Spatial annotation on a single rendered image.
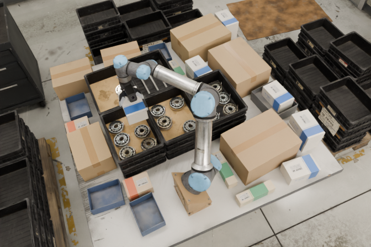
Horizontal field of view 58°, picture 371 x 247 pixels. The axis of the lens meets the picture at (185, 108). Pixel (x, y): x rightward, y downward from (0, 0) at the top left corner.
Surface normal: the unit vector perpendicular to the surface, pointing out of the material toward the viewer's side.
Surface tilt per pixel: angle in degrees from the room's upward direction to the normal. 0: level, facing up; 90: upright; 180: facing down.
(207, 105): 47
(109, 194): 0
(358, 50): 0
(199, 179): 62
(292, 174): 0
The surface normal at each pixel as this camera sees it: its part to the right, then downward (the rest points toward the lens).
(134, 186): -0.04, -0.60
